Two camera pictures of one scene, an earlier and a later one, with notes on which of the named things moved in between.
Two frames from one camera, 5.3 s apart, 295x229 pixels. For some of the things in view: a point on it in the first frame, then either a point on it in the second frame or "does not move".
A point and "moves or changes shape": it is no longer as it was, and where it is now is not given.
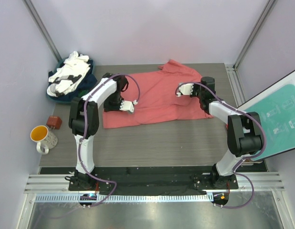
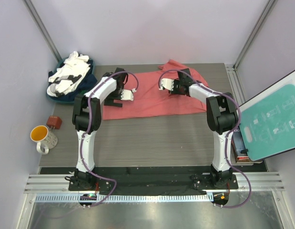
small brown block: (54, 121) does not move
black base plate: (151, 181) does not move
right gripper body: (197, 92) to (177, 89)
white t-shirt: (69, 74) does not move
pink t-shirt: (155, 96) moves or changes shape
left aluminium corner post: (35, 16) does not move
